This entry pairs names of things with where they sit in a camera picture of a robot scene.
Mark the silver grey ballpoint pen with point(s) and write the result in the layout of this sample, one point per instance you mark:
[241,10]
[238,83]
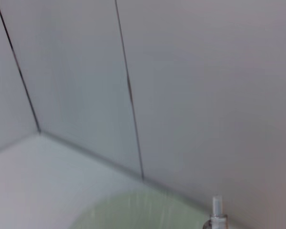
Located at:
[217,212]

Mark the green glass fruit bowl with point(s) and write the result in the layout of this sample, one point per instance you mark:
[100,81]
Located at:
[133,214]

